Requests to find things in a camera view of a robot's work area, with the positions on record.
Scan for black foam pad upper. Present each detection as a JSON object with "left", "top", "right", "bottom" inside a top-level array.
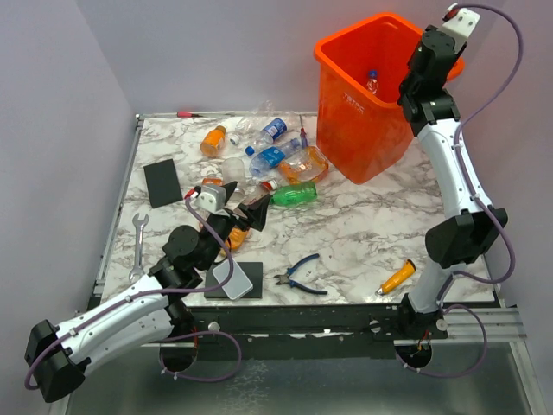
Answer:
[{"left": 143, "top": 159, "right": 182, "bottom": 208}]

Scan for large crushed orange bottle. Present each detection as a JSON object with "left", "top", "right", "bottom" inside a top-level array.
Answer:
[{"left": 278, "top": 146, "right": 329, "bottom": 184}]

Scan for clear plastic cup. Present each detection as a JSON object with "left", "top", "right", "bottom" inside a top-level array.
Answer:
[{"left": 221, "top": 157, "right": 245, "bottom": 184}]

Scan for tall orange label bottle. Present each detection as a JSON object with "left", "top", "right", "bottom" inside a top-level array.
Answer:
[{"left": 201, "top": 170, "right": 223, "bottom": 186}]

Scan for clear crushed bottle back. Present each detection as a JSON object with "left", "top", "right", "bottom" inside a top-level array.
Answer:
[{"left": 235, "top": 100, "right": 275, "bottom": 133}]

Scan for blue handle pliers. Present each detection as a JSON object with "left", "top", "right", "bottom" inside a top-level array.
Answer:
[{"left": 273, "top": 253, "right": 328, "bottom": 296}]

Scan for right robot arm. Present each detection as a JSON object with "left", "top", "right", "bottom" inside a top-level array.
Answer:
[{"left": 397, "top": 26, "right": 508, "bottom": 338}]

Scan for blue label water bottle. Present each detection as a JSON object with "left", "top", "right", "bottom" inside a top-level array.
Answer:
[{"left": 249, "top": 138, "right": 303, "bottom": 177}]

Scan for yellow handle utility knife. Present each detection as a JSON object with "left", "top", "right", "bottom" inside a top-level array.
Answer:
[{"left": 375, "top": 259, "right": 416, "bottom": 297}]

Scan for green sprite bottle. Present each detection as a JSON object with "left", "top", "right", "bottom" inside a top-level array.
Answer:
[{"left": 270, "top": 182, "right": 317, "bottom": 207}]

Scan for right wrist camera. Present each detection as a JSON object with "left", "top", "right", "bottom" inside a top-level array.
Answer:
[{"left": 440, "top": 3, "right": 480, "bottom": 48}]

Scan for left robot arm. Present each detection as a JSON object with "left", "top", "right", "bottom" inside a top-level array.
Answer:
[{"left": 24, "top": 182, "right": 270, "bottom": 403}]

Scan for blue label bottle top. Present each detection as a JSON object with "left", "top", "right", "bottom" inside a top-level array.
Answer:
[{"left": 254, "top": 118, "right": 288, "bottom": 145}]

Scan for red screwdriver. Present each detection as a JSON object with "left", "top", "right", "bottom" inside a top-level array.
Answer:
[{"left": 299, "top": 114, "right": 308, "bottom": 148}]

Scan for silver wrench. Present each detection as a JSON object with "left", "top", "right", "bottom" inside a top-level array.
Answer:
[{"left": 129, "top": 213, "right": 149, "bottom": 284}]

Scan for orange plastic bin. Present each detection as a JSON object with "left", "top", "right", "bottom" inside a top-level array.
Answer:
[{"left": 315, "top": 13, "right": 464, "bottom": 184}]

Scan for white rounded box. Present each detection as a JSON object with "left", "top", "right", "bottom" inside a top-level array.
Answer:
[{"left": 212, "top": 260, "right": 253, "bottom": 301}]

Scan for blue pepsi bottle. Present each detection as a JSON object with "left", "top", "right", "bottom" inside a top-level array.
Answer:
[{"left": 366, "top": 70, "right": 379, "bottom": 95}]

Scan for red pen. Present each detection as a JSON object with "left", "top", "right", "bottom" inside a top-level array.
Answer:
[{"left": 176, "top": 111, "right": 202, "bottom": 118}]

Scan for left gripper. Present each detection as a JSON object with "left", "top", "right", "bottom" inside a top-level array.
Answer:
[{"left": 200, "top": 182, "right": 270, "bottom": 271}]

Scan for small orange juice bottle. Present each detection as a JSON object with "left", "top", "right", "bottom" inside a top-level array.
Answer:
[{"left": 200, "top": 125, "right": 226, "bottom": 158}]

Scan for small red label bottle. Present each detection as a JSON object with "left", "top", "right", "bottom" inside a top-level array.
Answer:
[{"left": 243, "top": 179, "right": 279, "bottom": 205}]

